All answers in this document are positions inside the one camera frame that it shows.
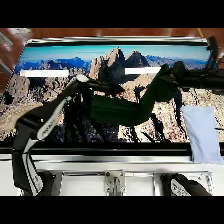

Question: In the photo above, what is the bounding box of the dark green garment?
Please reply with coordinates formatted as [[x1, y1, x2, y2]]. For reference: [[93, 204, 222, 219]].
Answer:
[[88, 64, 180, 128]]

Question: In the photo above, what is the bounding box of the silver frame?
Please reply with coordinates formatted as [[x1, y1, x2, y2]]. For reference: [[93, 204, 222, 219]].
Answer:
[[0, 150, 224, 197]]

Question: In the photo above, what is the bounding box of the light blue garment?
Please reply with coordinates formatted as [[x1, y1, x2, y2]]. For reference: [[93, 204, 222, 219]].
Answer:
[[181, 105, 224, 165]]

